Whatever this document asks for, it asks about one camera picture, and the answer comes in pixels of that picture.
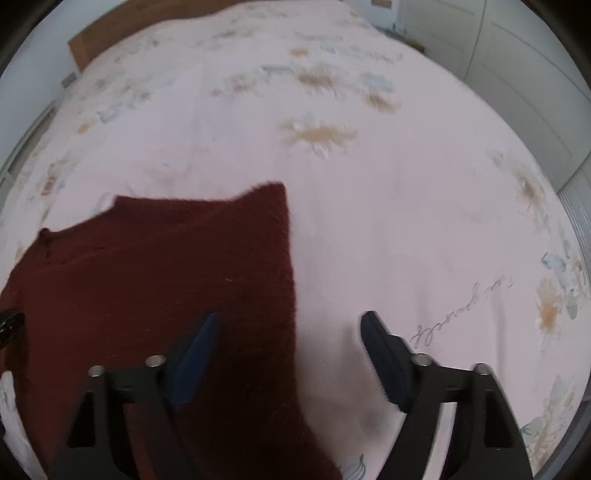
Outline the white wardrobe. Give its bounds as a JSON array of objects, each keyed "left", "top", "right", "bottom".
[{"left": 397, "top": 0, "right": 591, "bottom": 296}]

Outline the floral bed sheet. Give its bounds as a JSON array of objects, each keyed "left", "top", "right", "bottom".
[{"left": 0, "top": 0, "right": 591, "bottom": 480}]

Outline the dark red knit sweater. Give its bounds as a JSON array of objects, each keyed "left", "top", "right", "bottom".
[{"left": 0, "top": 182, "right": 345, "bottom": 480}]

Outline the wooden headboard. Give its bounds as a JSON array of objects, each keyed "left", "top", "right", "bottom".
[{"left": 68, "top": 0, "right": 241, "bottom": 72}]

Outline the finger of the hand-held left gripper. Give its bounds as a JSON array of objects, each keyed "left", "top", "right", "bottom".
[{"left": 0, "top": 311, "right": 25, "bottom": 349}]

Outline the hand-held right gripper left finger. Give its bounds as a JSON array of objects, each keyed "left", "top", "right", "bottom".
[{"left": 53, "top": 311, "right": 222, "bottom": 480}]

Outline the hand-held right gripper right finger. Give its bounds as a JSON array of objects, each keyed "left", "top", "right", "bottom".
[{"left": 360, "top": 311, "right": 534, "bottom": 480}]

